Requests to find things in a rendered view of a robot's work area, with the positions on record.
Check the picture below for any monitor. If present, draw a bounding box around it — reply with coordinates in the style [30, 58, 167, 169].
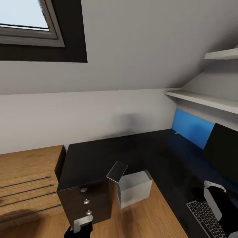
[201, 123, 238, 197]

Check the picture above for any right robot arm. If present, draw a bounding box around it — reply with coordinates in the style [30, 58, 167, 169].
[191, 181, 238, 238]

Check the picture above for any notebook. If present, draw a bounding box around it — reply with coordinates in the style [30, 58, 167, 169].
[107, 161, 128, 183]

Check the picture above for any mouse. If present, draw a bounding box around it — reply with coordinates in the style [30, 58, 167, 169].
[193, 194, 205, 203]

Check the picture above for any keyboard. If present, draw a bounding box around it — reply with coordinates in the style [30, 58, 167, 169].
[186, 201, 226, 238]

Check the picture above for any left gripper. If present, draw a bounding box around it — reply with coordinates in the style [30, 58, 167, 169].
[64, 221, 93, 238]

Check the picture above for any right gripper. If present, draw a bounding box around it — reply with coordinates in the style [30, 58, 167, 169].
[191, 186, 207, 202]

